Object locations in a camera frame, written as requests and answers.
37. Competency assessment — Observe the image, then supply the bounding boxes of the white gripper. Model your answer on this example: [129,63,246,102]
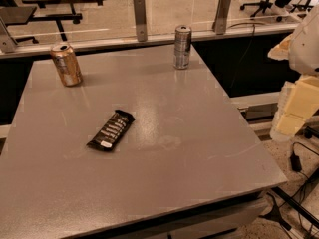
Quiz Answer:
[267,35,319,141]

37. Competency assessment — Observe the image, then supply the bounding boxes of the right metal glass bracket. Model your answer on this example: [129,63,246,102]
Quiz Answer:
[212,0,231,35]

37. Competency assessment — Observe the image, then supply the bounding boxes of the silver redbull can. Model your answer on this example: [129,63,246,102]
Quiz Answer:
[173,25,191,70]

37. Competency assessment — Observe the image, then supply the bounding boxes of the black snack bar wrapper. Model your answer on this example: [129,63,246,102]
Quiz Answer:
[87,110,136,151]

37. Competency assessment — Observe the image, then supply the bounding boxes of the orange soda can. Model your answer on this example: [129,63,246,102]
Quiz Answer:
[50,42,83,87]

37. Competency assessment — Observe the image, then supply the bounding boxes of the metal glass bracket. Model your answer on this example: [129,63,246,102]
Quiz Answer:
[133,0,148,42]
[0,17,17,53]
[212,0,231,35]

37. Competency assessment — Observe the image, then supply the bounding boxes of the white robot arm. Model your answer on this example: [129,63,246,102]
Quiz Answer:
[268,5,319,141]

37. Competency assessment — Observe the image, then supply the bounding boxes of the dark background desk left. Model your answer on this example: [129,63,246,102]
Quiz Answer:
[0,5,40,45]

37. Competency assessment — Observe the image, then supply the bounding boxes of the left metal glass bracket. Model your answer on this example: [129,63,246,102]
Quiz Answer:
[0,17,17,53]

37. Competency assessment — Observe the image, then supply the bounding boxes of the black power adapter cable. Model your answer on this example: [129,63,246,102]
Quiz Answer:
[289,141,319,184]

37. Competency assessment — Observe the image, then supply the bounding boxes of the middle metal glass bracket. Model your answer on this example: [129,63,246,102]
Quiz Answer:
[133,0,148,42]

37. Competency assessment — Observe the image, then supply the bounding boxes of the black tripod stand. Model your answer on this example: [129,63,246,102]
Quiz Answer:
[258,169,319,232]

